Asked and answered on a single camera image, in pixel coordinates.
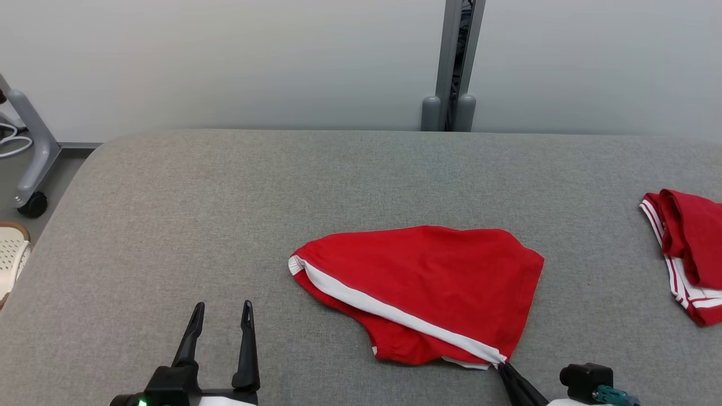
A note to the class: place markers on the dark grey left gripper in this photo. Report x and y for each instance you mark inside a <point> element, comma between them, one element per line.
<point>169,386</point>

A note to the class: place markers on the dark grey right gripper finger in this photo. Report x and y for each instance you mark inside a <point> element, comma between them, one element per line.
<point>522,392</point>

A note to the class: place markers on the red shorts with white stripe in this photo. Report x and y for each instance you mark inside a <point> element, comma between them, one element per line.
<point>440,270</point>

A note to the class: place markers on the red basketball jersey number 23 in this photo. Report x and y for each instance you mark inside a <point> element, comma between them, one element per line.
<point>694,242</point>

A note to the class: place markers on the beige plastic laundry basket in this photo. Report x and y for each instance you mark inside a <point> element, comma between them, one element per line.
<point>11,254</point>

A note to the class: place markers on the grey rolling stand with caster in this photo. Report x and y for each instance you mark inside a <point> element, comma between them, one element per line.
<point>36,152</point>

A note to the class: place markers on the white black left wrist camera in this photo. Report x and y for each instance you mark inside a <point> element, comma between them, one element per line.
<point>225,402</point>

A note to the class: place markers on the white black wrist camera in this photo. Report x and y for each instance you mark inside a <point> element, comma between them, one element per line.
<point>586,380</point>
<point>225,402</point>

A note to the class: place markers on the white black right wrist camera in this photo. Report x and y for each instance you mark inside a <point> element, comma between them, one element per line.
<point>586,380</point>

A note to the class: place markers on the grey partition base rail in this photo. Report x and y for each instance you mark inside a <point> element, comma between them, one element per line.
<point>79,145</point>

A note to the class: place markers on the grey partition post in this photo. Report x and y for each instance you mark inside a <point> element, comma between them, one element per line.
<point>466,113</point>
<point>430,113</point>

